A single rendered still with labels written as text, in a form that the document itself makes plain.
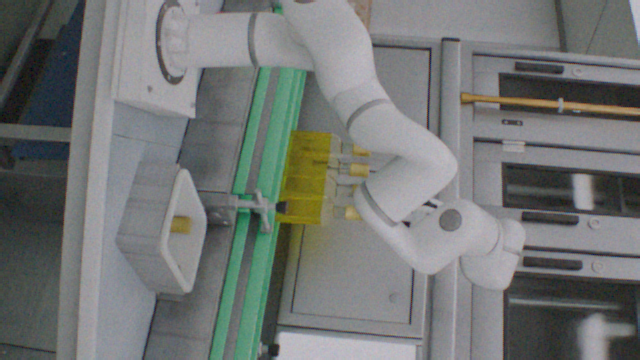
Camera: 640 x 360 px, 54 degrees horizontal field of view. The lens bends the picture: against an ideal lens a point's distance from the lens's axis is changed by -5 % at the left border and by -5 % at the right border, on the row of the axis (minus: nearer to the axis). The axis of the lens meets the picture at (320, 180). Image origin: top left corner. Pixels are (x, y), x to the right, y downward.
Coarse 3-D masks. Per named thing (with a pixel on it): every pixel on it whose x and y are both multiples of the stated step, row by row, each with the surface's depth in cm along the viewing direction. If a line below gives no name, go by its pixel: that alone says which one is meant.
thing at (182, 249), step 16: (176, 192) 118; (192, 192) 128; (176, 208) 133; (192, 208) 133; (192, 224) 138; (160, 240) 114; (176, 240) 136; (192, 240) 136; (176, 256) 134; (192, 256) 134; (176, 272) 121; (192, 272) 132; (192, 288) 131
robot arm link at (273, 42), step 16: (256, 16) 112; (272, 16) 113; (256, 32) 110; (272, 32) 111; (288, 32) 112; (256, 48) 111; (272, 48) 111; (288, 48) 112; (304, 48) 109; (256, 64) 114; (272, 64) 114; (288, 64) 113; (304, 64) 113
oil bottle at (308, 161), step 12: (288, 156) 158; (300, 156) 158; (312, 156) 158; (324, 156) 157; (336, 156) 158; (288, 168) 157; (300, 168) 156; (312, 168) 156; (324, 168) 156; (336, 168) 156
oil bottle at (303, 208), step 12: (288, 192) 153; (288, 204) 151; (300, 204) 151; (312, 204) 151; (324, 204) 151; (276, 216) 153; (288, 216) 152; (300, 216) 151; (312, 216) 150; (324, 216) 150
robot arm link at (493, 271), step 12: (492, 252) 113; (504, 252) 124; (468, 264) 118; (480, 264) 116; (492, 264) 116; (504, 264) 124; (516, 264) 126; (468, 276) 121; (480, 276) 118; (492, 276) 118; (504, 276) 124; (492, 288) 122; (504, 288) 125
